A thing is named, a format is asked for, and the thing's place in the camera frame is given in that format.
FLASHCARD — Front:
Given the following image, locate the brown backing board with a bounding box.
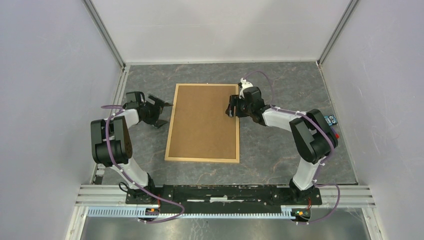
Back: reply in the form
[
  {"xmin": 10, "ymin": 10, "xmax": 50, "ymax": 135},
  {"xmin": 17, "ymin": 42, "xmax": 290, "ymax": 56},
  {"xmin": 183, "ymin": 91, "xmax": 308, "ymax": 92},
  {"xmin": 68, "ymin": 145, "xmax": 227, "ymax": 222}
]
[{"xmin": 168, "ymin": 86, "xmax": 238, "ymax": 160}]

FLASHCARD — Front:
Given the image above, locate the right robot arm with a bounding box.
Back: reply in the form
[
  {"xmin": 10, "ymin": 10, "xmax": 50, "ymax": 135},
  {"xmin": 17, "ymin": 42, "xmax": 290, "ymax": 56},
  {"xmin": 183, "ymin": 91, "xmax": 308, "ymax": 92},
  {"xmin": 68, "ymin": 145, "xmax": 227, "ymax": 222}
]
[{"xmin": 225, "ymin": 86, "xmax": 339, "ymax": 204}]

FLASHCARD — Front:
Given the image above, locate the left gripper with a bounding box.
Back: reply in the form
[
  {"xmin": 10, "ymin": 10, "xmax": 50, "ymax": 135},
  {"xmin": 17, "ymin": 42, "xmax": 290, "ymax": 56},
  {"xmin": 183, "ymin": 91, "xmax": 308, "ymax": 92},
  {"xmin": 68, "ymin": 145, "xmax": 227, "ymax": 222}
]
[{"xmin": 140, "ymin": 95, "xmax": 173, "ymax": 129}]

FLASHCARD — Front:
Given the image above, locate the wooden picture frame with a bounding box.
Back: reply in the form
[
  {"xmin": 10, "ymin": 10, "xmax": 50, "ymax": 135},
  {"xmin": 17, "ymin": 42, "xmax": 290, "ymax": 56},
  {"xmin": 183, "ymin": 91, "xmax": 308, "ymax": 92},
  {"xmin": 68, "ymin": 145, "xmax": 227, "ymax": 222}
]
[{"xmin": 164, "ymin": 83, "xmax": 241, "ymax": 164}]

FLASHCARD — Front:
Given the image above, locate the black blue toy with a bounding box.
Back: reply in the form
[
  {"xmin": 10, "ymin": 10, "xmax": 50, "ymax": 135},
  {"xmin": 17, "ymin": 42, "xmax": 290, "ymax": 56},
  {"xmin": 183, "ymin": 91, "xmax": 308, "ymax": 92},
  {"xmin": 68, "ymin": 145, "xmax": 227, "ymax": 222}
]
[{"xmin": 324, "ymin": 114, "xmax": 338, "ymax": 126}]

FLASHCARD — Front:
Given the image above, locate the white slotted cable duct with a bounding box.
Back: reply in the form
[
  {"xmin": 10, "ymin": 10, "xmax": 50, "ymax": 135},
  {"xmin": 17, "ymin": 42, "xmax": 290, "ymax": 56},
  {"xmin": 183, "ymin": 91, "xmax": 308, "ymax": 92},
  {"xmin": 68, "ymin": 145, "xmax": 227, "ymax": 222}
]
[{"xmin": 87, "ymin": 206, "xmax": 309, "ymax": 220}]

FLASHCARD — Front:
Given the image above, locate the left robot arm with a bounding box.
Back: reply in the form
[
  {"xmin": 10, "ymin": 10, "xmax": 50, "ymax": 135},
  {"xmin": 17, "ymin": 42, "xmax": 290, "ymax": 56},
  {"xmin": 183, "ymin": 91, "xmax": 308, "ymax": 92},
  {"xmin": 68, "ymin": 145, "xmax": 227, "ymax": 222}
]
[{"xmin": 90, "ymin": 91, "xmax": 172, "ymax": 204}]

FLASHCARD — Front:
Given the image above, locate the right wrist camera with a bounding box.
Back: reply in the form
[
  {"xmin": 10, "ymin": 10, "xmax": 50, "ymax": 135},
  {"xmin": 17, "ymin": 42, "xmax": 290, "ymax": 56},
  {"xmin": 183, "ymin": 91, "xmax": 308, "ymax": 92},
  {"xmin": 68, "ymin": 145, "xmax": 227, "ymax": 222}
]
[{"xmin": 239, "ymin": 77, "xmax": 254, "ymax": 99}]

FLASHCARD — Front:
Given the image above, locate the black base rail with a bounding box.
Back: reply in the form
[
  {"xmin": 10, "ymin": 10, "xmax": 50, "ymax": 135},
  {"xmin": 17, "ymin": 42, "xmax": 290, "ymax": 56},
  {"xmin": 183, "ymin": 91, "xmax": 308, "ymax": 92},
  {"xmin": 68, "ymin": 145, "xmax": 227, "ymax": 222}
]
[{"xmin": 125, "ymin": 184, "xmax": 323, "ymax": 216}]

